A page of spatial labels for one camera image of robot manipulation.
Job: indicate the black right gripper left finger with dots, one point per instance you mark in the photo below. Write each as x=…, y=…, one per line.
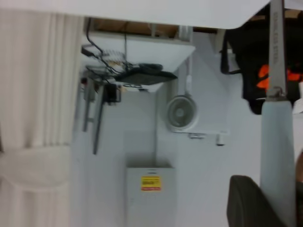
x=246, y=205

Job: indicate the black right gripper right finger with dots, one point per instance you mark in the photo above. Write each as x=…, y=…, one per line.
x=300, y=201

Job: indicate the grey cabinet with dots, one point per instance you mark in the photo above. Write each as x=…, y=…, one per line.
x=151, y=208

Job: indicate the yellow warning label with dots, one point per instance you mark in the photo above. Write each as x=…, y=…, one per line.
x=151, y=182

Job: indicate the white round fan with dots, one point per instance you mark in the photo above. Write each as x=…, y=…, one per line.
x=181, y=113

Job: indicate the black bag with orange patch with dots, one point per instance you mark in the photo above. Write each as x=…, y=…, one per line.
x=251, y=71

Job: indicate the black keyboard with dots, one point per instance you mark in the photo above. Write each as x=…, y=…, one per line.
x=146, y=78

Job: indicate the dark thin rod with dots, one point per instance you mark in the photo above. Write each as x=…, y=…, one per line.
x=97, y=132

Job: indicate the black power adapter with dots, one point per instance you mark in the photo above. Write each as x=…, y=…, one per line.
x=111, y=93

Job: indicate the white desk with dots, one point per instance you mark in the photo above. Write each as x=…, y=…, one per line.
x=154, y=54

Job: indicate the grey metal bar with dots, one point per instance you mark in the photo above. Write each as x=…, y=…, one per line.
x=88, y=111

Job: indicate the white curtain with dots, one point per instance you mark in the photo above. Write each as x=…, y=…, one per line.
x=35, y=71

